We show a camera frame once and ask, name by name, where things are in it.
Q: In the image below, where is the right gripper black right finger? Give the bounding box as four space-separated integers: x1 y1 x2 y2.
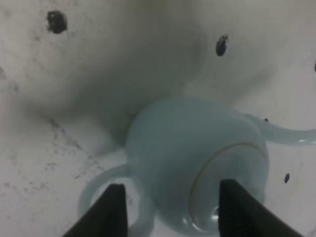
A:
218 179 301 237

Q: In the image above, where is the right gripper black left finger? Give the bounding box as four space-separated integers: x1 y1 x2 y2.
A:
64 184 128 237

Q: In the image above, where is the light blue porcelain teapot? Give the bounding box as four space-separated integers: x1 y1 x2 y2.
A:
78 98 316 235

